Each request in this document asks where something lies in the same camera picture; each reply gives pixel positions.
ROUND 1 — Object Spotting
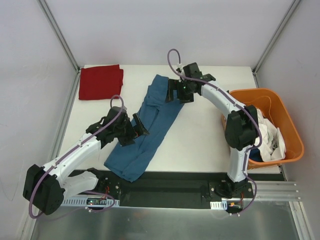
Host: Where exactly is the orange plastic basket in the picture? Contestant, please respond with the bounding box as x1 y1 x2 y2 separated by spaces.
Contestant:
230 88 305 170

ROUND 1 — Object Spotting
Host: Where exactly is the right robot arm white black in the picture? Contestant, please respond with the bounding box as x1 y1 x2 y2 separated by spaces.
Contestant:
165 62 261 199

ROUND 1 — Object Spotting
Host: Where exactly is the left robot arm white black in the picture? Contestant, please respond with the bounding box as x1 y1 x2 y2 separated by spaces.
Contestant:
22 106 149 219

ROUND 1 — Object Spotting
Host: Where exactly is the white t shirt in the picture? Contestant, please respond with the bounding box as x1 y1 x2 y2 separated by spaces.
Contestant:
252 107 287 163

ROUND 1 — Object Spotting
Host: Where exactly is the white cable duct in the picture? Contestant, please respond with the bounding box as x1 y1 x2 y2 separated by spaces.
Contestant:
61 197 120 208
210 200 228 211

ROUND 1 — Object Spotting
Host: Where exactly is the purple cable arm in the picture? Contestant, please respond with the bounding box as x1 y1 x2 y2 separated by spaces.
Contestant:
28 94 126 220
166 48 262 216

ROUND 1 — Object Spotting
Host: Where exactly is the royal blue t shirt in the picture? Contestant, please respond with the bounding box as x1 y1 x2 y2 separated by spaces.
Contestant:
249 148 263 163

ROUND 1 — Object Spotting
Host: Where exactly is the teal blue t shirt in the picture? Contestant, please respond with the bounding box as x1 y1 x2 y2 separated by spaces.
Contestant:
104 74 184 182

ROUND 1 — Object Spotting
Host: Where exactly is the aluminium front rail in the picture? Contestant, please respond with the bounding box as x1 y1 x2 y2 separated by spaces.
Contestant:
255 181 303 202

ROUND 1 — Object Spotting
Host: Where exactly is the aluminium frame post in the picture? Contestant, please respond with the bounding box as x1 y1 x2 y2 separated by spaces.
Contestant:
37 0 80 72
252 0 303 74

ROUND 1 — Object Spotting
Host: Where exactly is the right white cable duct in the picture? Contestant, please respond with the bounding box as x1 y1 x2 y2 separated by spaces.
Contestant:
210 200 228 211

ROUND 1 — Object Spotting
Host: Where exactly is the left white cable duct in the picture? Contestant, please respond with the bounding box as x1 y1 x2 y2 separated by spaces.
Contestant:
61 197 120 208

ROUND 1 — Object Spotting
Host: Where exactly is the right aluminium frame post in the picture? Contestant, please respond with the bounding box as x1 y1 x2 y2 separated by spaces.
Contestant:
252 0 303 74

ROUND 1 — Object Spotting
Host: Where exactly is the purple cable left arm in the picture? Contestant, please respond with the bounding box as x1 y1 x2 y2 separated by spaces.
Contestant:
28 94 126 220

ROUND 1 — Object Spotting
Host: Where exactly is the folded red t shirt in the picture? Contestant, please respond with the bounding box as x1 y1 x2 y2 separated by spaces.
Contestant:
78 64 124 101

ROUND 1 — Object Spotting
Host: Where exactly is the left aluminium frame post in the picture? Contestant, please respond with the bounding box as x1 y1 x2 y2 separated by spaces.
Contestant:
37 0 80 72

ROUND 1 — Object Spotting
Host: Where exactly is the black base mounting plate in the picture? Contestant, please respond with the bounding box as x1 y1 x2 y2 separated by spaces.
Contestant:
94 169 255 208

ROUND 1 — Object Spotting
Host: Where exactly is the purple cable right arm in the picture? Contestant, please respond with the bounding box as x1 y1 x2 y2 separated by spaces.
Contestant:
166 48 262 216

